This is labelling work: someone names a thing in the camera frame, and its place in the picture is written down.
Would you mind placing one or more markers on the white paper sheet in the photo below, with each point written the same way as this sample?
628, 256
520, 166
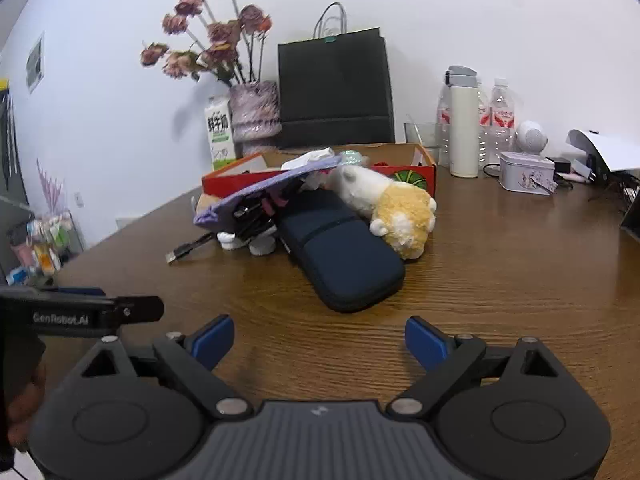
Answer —
615, 152

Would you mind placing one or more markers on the white thermos flask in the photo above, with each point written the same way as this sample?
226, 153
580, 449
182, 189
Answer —
464, 130

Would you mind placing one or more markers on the dark blue zip case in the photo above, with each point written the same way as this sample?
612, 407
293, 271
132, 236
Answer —
345, 260

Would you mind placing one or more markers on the clear glass container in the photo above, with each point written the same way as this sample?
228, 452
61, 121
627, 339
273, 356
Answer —
422, 140

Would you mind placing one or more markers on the clear plastic water bottle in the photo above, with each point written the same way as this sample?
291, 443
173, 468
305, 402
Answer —
442, 125
501, 120

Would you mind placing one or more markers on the rack of small colourful items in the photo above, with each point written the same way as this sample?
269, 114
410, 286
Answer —
45, 245

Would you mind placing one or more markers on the wooden desktop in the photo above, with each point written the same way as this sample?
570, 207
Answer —
500, 260

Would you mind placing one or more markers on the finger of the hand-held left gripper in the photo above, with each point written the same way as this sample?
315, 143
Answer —
80, 291
142, 309

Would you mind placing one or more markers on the lavender fabric pouch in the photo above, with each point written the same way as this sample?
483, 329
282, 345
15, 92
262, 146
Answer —
220, 210

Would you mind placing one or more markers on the person's left hand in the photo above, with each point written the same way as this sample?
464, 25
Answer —
22, 422

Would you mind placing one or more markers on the green and white milk carton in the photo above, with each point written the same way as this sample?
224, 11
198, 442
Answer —
220, 130

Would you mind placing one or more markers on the grey wall panel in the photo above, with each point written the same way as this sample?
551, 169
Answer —
35, 62

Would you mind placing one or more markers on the dried pink flower bouquet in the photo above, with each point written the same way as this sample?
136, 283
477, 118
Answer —
222, 32

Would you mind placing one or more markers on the teal glitter ball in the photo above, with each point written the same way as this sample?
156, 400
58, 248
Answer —
352, 156

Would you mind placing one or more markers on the red cardboard box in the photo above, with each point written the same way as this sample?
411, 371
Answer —
225, 182

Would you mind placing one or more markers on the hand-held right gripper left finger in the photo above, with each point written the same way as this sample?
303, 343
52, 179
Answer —
215, 342

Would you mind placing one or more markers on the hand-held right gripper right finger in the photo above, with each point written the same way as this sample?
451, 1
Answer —
425, 342

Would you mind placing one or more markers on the white round camera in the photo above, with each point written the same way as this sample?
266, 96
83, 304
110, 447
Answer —
531, 137

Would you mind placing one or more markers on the white plastic bag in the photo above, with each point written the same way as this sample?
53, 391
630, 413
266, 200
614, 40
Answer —
310, 157

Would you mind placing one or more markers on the pale printed tin box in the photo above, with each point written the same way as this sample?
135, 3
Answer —
525, 175

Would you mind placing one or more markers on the yellow and white plush toy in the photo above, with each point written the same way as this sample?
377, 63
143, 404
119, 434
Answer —
405, 215

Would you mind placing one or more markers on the toy figure with white feet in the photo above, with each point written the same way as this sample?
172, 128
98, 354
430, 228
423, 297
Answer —
260, 246

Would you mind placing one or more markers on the purple mottled vase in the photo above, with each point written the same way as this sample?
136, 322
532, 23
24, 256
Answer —
255, 110

